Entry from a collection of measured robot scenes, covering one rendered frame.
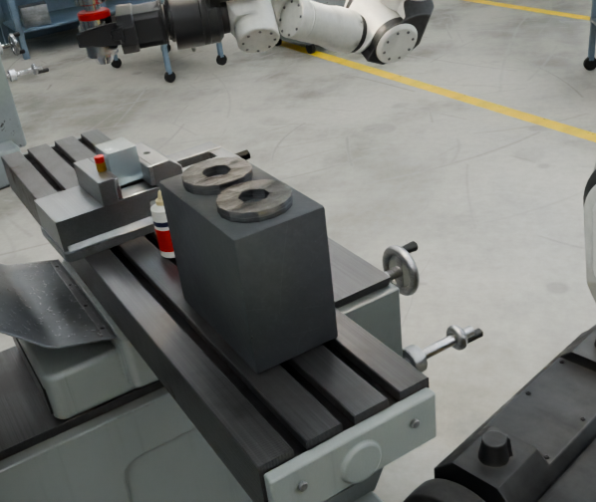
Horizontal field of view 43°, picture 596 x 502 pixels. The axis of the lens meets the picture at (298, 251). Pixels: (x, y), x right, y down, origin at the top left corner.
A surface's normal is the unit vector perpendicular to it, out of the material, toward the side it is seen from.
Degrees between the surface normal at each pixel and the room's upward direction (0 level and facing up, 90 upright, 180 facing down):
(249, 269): 90
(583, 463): 0
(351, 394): 0
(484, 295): 0
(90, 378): 90
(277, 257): 90
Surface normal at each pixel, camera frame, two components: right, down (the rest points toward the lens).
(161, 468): 0.52, 0.36
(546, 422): -0.11, -0.87
